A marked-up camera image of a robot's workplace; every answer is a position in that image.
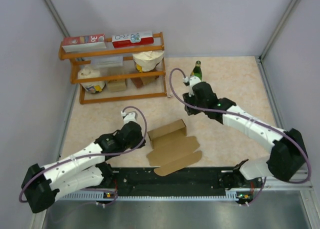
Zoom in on white bag shelf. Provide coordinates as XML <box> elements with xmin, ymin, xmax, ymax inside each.
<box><xmin>77</xmin><ymin>65</ymin><xmax>107</xmax><ymax>95</ymax></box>
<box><xmin>132</xmin><ymin>50</ymin><xmax>165</xmax><ymax>73</ymax></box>

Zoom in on orange wooden shelf rack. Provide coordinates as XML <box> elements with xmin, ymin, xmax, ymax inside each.
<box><xmin>58</xmin><ymin>32</ymin><xmax>168</xmax><ymax>105</ymax></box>

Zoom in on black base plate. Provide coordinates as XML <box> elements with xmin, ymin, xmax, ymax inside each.
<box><xmin>99</xmin><ymin>167</ymin><xmax>262</xmax><ymax>196</ymax></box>

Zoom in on green glass bottle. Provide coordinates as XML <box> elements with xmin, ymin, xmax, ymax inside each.
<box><xmin>190</xmin><ymin>60</ymin><xmax>203</xmax><ymax>81</ymax></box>

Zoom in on red white carton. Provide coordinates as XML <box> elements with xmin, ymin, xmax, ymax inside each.
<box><xmin>111</xmin><ymin>31</ymin><xmax>154</xmax><ymax>49</ymax></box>
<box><xmin>62</xmin><ymin>33</ymin><xmax>107</xmax><ymax>53</ymax></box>

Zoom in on grey slotted cable duct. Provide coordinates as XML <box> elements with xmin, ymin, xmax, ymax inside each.
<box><xmin>59</xmin><ymin>190</ymin><xmax>252</xmax><ymax>202</ymax></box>

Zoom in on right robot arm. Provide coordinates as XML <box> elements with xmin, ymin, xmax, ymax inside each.
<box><xmin>182</xmin><ymin>77</ymin><xmax>306</xmax><ymax>187</ymax></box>

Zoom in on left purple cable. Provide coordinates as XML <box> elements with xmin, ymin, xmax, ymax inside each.
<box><xmin>19</xmin><ymin>105</ymin><xmax>148</xmax><ymax>207</ymax></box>

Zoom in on clear plastic box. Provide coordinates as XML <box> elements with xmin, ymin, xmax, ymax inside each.
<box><xmin>90</xmin><ymin>56</ymin><xmax>124</xmax><ymax>69</ymax></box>

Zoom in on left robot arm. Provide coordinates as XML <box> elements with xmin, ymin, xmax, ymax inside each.
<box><xmin>21</xmin><ymin>121</ymin><xmax>147</xmax><ymax>214</ymax></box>

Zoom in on brown cardboard box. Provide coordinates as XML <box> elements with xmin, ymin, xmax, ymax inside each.
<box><xmin>146</xmin><ymin>119</ymin><xmax>203</xmax><ymax>177</ymax></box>

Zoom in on red white carton right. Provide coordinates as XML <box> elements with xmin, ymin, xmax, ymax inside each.
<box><xmin>111</xmin><ymin>31</ymin><xmax>154</xmax><ymax>49</ymax></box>

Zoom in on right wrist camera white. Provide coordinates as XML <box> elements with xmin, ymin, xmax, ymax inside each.
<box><xmin>183</xmin><ymin>75</ymin><xmax>201</xmax><ymax>97</ymax></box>

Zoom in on tan block on shelf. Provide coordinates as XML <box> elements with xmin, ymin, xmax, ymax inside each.
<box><xmin>106</xmin><ymin>79</ymin><xmax>127</xmax><ymax>92</ymax></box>

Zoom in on red white carton left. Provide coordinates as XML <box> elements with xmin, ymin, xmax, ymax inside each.
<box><xmin>62</xmin><ymin>33</ymin><xmax>107</xmax><ymax>53</ymax></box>

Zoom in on white bag upper shelf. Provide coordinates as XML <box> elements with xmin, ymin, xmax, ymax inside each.
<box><xmin>132</xmin><ymin>50</ymin><xmax>165</xmax><ymax>73</ymax></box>

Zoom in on white bag lower shelf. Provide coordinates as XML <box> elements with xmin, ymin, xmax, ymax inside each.
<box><xmin>77</xmin><ymin>65</ymin><xmax>107</xmax><ymax>95</ymax></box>

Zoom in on brown block on shelf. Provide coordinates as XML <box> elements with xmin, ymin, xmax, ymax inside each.
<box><xmin>131</xmin><ymin>75</ymin><xmax>159</xmax><ymax>89</ymax></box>

